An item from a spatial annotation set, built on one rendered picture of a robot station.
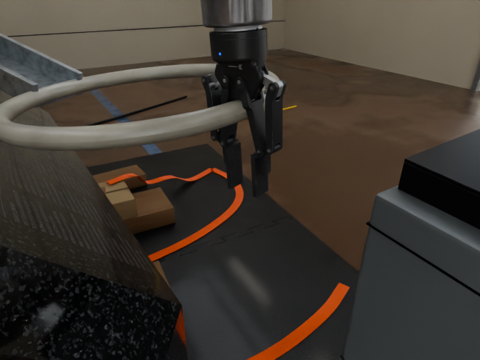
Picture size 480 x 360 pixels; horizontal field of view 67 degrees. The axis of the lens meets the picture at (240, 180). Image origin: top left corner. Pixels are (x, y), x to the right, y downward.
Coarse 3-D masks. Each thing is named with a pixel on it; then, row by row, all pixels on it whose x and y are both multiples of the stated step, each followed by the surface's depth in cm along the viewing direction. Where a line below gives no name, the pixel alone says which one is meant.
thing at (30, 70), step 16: (0, 48) 84; (16, 48) 82; (0, 64) 81; (16, 64) 83; (32, 64) 82; (48, 64) 80; (64, 64) 79; (0, 80) 72; (16, 80) 70; (32, 80) 79; (48, 80) 81; (64, 80) 80
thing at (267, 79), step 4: (264, 72) 47; (264, 76) 47; (268, 76) 47; (264, 80) 47; (268, 80) 47; (272, 80) 46; (276, 80) 47; (264, 84) 47; (268, 84) 47; (280, 84) 46; (280, 88) 46; (264, 92) 47; (280, 92) 47; (276, 96) 47
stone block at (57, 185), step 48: (0, 96) 113; (0, 144) 76; (0, 192) 58; (48, 192) 70; (96, 192) 91; (0, 240) 46; (48, 240) 54; (96, 240) 66; (0, 288) 44; (48, 288) 48; (96, 288) 54; (144, 288) 61; (0, 336) 42; (48, 336) 46; (96, 336) 51; (144, 336) 57
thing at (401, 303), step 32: (384, 192) 58; (384, 224) 58; (416, 224) 53; (448, 224) 50; (384, 256) 60; (416, 256) 54; (448, 256) 50; (384, 288) 61; (416, 288) 55; (448, 288) 51; (352, 320) 71; (384, 320) 63; (416, 320) 57; (448, 320) 52; (352, 352) 73; (384, 352) 65; (416, 352) 59; (448, 352) 53
